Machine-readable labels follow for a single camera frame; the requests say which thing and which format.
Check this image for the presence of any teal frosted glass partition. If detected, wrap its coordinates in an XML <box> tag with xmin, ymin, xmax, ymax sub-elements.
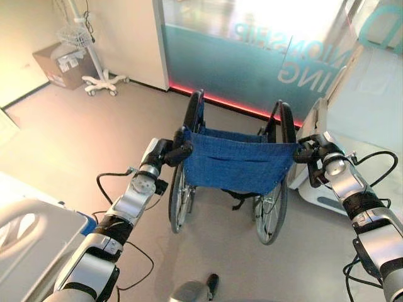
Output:
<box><xmin>152</xmin><ymin>0</ymin><xmax>403</xmax><ymax>126</ymax></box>

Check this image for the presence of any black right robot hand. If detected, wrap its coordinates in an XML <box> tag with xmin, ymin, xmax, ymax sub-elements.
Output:
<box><xmin>293</xmin><ymin>131</ymin><xmax>338</xmax><ymax>165</ymax></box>

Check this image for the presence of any brown cardboard box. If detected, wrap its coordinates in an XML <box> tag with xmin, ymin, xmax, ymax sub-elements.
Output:
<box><xmin>32</xmin><ymin>43</ymin><xmax>102</xmax><ymax>92</ymax></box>

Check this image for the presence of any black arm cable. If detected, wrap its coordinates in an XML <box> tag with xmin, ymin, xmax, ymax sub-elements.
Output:
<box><xmin>342</xmin><ymin>150</ymin><xmax>399</xmax><ymax>302</ymax></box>
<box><xmin>91</xmin><ymin>169</ymin><xmax>155</xmax><ymax>292</ymax></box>

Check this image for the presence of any blue fabric wheelchair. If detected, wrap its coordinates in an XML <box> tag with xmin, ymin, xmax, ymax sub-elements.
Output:
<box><xmin>168</xmin><ymin>89</ymin><xmax>300</xmax><ymax>246</ymax></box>

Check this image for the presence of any red light strip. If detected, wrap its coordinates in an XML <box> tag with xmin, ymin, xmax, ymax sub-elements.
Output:
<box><xmin>167</xmin><ymin>80</ymin><xmax>304</xmax><ymax>127</ymax></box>

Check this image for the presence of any white hospital bed with footboard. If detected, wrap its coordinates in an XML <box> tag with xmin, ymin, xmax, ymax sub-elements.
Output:
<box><xmin>288</xmin><ymin>47</ymin><xmax>403</xmax><ymax>218</ymax></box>

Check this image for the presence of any white hospital bed with rail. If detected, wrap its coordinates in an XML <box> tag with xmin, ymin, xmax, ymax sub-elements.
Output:
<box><xmin>0</xmin><ymin>171</ymin><xmax>96</xmax><ymax>302</ymax></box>

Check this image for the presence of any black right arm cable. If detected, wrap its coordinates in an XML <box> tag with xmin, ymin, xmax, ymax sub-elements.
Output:
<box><xmin>342</xmin><ymin>150</ymin><xmax>399</xmax><ymax>302</ymax></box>

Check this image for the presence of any silver robot leg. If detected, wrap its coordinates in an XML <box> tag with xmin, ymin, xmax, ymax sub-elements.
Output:
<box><xmin>171</xmin><ymin>281</ymin><xmax>212</xmax><ymax>302</ymax></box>

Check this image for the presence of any white rolling stand with basket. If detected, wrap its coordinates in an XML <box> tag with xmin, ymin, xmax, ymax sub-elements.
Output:
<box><xmin>54</xmin><ymin>0</ymin><xmax>130</xmax><ymax>97</ymax></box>

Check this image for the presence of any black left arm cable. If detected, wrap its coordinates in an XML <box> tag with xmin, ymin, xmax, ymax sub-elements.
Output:
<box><xmin>91</xmin><ymin>169</ymin><xmax>155</xmax><ymax>292</ymax></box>

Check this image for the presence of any dark robot foot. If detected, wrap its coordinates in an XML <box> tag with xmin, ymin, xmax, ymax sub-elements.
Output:
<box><xmin>206</xmin><ymin>273</ymin><xmax>220</xmax><ymax>299</ymax></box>

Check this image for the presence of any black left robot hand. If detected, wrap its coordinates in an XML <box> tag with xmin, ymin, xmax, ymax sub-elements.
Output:
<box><xmin>147</xmin><ymin>137</ymin><xmax>194</xmax><ymax>168</ymax></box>

